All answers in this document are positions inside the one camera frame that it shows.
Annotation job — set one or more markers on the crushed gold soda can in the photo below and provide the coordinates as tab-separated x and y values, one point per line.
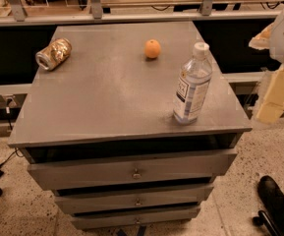
50	57

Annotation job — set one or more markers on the clear blue plastic bottle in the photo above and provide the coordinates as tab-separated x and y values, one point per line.
193	82

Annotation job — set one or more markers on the bottom grey drawer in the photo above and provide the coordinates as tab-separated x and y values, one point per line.
133	217

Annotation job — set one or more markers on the top grey drawer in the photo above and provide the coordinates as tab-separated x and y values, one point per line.
131	169

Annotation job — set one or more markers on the grey drawer cabinet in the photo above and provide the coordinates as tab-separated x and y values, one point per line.
109	100

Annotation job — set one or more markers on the middle grey drawer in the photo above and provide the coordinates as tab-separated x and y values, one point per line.
152	197

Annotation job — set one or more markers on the grey drawer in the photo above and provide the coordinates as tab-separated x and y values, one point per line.
152	197
131	169
133	217

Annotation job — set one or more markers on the orange fruit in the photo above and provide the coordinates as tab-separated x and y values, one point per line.
152	49

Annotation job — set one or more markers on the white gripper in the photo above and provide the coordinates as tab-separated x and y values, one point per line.
272	37

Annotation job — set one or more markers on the black shoe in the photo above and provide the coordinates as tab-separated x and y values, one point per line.
273	200

